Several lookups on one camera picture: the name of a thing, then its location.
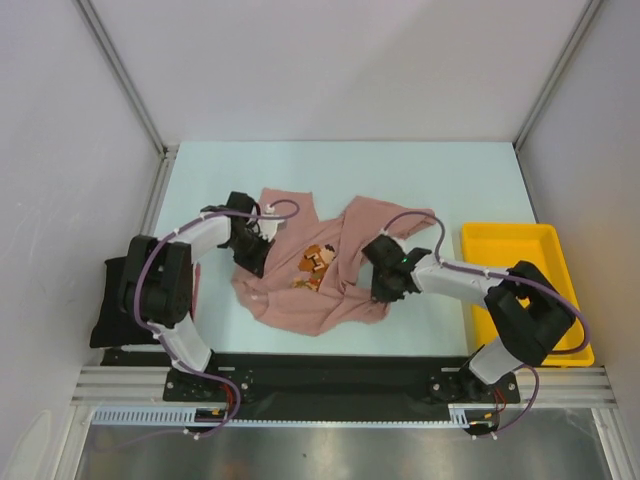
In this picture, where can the pink t shirt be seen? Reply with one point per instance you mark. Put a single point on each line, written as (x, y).
(310, 276)

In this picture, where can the left aluminium corner post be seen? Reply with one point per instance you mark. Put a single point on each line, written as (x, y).
(106, 46)

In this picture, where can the right aluminium corner post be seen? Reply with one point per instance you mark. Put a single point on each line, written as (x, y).
(578, 35)

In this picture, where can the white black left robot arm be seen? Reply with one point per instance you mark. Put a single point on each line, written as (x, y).
(157, 285)

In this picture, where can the aluminium frame rail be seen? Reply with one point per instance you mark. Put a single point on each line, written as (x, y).
(144, 386)

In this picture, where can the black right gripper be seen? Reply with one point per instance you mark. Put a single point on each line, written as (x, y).
(381, 295)

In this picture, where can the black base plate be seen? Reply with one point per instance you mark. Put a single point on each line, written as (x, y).
(361, 383)

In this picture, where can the white slotted cable duct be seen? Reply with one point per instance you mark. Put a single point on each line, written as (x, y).
(194, 418)

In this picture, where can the aluminium corner post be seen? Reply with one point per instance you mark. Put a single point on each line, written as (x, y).
(106, 46)
(578, 35)

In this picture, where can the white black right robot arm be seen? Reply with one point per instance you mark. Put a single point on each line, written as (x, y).
(529, 315)

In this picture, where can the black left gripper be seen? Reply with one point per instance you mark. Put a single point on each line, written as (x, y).
(257, 264)

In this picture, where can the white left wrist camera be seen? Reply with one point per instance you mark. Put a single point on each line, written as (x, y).
(269, 223)

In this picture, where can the folded black t shirt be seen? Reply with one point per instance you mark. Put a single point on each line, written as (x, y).
(114, 327)

